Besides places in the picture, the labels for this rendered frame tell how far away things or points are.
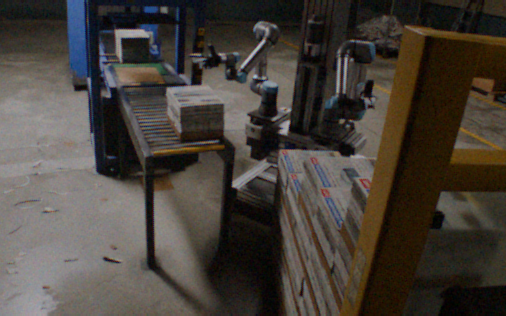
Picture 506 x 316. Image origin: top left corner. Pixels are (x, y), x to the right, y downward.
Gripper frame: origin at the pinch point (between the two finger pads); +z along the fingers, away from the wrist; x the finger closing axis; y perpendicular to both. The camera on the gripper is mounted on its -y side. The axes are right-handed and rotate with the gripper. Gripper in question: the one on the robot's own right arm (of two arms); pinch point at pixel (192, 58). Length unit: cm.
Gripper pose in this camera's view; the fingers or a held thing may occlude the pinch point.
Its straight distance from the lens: 292.5
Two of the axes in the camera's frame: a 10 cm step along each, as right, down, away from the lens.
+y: -1.5, 8.6, 4.9
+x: -5.4, -4.9, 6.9
